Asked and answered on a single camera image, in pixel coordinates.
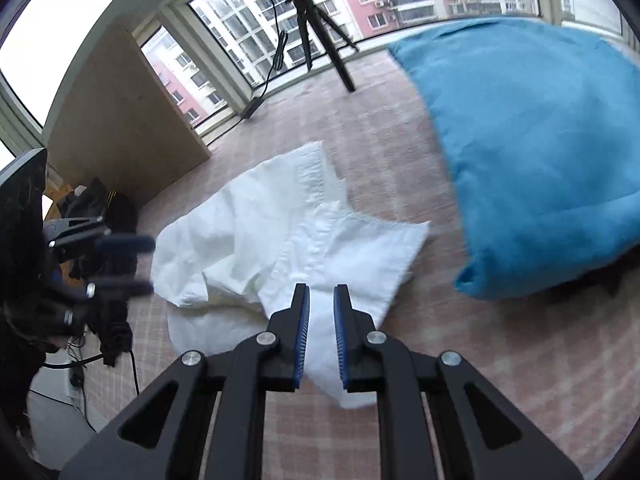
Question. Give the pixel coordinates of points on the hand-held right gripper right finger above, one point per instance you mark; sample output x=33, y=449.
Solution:
x=342, y=345

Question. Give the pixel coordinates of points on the black tripod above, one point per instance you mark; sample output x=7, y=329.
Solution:
x=310, y=25

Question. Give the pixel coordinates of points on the blue folded garment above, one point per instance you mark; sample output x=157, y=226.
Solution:
x=525, y=150

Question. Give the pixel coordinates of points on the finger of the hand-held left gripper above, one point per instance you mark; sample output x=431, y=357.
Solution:
x=127, y=245
x=120, y=290

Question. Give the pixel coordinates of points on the white window frame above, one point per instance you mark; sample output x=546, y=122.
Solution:
x=170, y=15

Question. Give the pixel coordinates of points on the light wooden board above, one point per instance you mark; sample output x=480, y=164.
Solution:
x=120, y=125

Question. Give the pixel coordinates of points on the white shirt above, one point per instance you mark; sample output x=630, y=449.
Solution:
x=260, y=230

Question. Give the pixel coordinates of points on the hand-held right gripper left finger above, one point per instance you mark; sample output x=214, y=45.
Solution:
x=300, y=340

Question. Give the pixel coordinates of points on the black garment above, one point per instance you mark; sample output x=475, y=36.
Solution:
x=115, y=325

